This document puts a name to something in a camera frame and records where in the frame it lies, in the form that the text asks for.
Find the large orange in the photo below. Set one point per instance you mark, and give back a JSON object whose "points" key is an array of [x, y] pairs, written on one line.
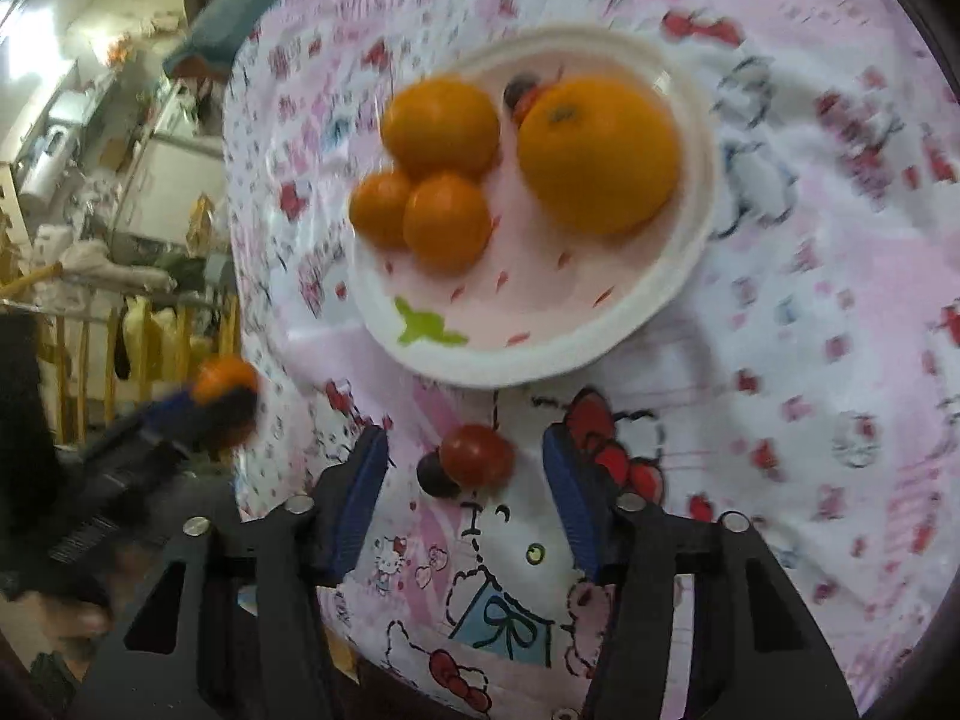
{"points": [[600, 154]]}

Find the person's left forearm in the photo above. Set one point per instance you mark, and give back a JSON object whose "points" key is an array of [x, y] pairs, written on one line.
{"points": [[71, 615]]}

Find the yellow wooden rack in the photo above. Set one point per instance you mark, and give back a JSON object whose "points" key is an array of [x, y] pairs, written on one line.
{"points": [[82, 360]]}

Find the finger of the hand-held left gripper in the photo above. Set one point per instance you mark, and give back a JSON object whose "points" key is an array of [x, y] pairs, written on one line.
{"points": [[169, 412], [232, 424]]}

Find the pink cartoon print tablecloth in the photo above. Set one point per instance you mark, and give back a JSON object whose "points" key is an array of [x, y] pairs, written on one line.
{"points": [[787, 277]]}

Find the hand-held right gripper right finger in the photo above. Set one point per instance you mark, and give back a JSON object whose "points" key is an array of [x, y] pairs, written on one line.
{"points": [[574, 502]]}

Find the white water heater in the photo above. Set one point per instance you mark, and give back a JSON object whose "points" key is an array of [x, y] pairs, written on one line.
{"points": [[41, 161]]}

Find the dark berry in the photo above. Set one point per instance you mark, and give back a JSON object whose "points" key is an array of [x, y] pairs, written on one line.
{"points": [[517, 88]]}

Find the red tomato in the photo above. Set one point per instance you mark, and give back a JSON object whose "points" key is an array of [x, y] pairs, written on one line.
{"points": [[476, 454]]}

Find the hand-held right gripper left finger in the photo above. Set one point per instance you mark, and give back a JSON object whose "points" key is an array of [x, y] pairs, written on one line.
{"points": [[356, 502]]}

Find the big tangerine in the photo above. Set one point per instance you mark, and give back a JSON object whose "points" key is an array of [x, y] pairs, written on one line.
{"points": [[442, 124]]}

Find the small cherry tomato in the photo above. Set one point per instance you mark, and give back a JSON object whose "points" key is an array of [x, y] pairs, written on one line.
{"points": [[526, 109]]}

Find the small tangerine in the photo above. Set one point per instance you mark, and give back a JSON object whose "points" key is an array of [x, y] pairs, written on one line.
{"points": [[446, 221], [225, 376], [379, 210]]}

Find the blue sofa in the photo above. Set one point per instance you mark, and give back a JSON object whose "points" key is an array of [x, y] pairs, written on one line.
{"points": [[232, 22]]}

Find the pink strawberry print plate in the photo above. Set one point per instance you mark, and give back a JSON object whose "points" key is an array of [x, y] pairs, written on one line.
{"points": [[525, 292]]}

